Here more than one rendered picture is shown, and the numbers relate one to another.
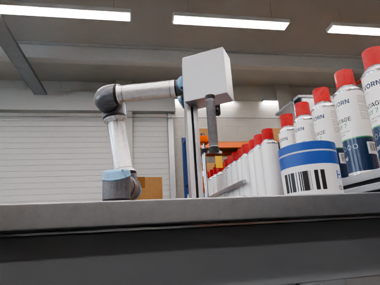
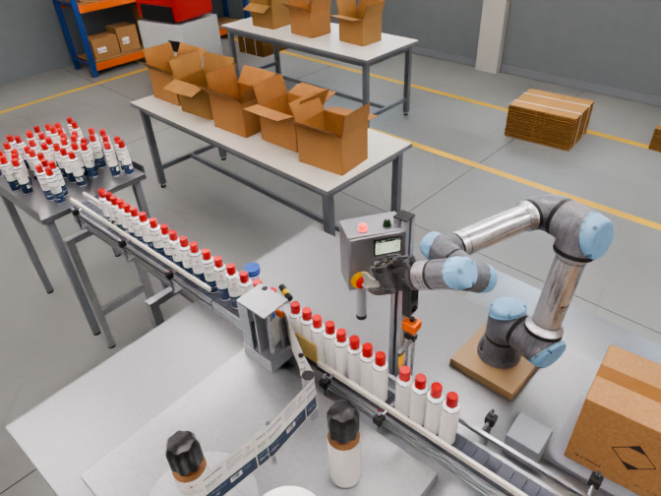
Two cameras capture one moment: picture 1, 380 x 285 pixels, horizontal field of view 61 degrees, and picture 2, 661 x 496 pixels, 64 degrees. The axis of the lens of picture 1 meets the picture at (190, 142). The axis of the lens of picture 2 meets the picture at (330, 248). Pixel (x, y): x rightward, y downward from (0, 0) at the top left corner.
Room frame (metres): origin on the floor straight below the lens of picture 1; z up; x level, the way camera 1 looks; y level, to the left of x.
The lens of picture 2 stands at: (2.08, -0.88, 2.31)
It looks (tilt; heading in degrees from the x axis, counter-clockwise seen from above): 37 degrees down; 146
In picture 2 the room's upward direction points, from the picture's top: 3 degrees counter-clockwise
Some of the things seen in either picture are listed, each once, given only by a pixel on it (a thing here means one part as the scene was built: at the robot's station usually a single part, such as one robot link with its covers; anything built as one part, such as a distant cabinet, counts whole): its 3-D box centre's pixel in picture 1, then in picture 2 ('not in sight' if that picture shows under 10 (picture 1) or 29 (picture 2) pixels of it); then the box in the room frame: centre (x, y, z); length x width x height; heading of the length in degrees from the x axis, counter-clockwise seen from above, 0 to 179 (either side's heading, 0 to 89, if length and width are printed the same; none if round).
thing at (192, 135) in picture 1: (192, 137); (399, 304); (1.18, -0.01, 1.16); 0.04 x 0.04 x 0.67; 13
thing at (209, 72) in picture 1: (207, 80); (372, 251); (1.13, -0.08, 1.38); 0.17 x 0.10 x 0.19; 68
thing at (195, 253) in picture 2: not in sight; (198, 263); (0.34, -0.35, 0.98); 0.05 x 0.05 x 0.20
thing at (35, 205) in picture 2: not in sight; (87, 234); (-1.06, -0.57, 0.46); 0.72 x 0.62 x 0.93; 13
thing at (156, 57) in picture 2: not in sight; (173, 74); (-2.07, 0.54, 0.97); 0.45 x 0.40 x 0.37; 102
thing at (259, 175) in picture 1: (263, 168); (308, 331); (0.94, -0.21, 0.98); 0.05 x 0.05 x 0.20
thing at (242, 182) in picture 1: (202, 201); (469, 425); (1.53, -0.04, 0.95); 1.07 x 0.01 x 0.01; 13
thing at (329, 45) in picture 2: not in sight; (315, 68); (-2.90, 2.44, 0.39); 2.20 x 0.80 x 0.78; 10
